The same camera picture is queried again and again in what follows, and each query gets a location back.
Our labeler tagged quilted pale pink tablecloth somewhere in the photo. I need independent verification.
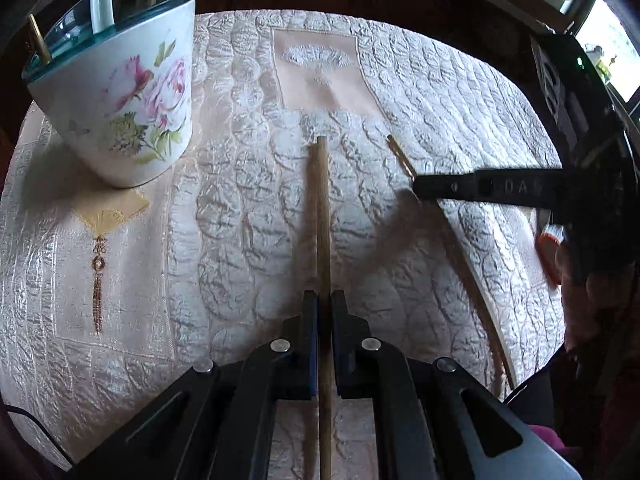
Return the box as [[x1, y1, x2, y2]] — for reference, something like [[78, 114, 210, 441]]
[[0, 7, 566, 480]]

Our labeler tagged single bamboo chopstick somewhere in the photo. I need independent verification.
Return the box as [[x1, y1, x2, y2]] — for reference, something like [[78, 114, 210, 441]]
[[387, 135, 516, 393], [305, 136, 334, 480]]

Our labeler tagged floral ceramic utensil holder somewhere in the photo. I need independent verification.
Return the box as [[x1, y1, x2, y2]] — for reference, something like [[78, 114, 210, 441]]
[[21, 0, 197, 190]]

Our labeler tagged reddish garment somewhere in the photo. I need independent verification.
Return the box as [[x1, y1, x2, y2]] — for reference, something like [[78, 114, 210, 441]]
[[529, 424, 568, 450]]

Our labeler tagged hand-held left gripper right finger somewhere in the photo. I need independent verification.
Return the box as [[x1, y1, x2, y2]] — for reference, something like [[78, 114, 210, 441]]
[[330, 290, 583, 480]]

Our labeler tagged person's right hand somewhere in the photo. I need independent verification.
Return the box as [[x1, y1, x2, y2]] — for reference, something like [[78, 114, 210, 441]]
[[537, 225, 640, 356]]

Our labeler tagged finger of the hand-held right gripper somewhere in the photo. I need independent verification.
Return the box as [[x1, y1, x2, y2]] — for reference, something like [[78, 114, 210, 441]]
[[412, 167, 561, 209]]

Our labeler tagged bundle of bamboo chopsticks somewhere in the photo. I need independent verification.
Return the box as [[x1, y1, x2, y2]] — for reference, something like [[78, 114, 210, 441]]
[[27, 0, 196, 66]]

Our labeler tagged bright window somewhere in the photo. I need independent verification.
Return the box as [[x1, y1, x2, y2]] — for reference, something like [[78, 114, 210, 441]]
[[575, 0, 640, 103]]

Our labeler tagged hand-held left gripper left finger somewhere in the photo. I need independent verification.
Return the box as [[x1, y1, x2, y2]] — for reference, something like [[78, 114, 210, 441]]
[[75, 290, 321, 480]]

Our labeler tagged black cable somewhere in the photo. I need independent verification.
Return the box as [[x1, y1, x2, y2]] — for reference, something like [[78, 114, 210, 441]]
[[0, 400, 71, 471]]

